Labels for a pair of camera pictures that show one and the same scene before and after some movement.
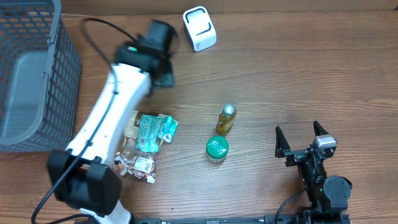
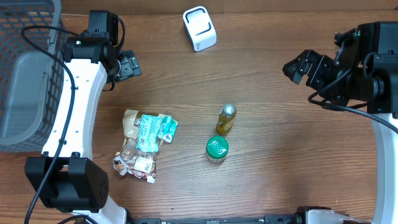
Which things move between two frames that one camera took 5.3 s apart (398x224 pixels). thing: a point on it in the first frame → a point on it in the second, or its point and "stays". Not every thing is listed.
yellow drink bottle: (226, 119) stays
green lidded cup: (216, 149) stays
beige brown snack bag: (141, 163) stays
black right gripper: (296, 155) → (319, 67)
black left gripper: (166, 78) → (130, 65)
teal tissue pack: (168, 127) stays
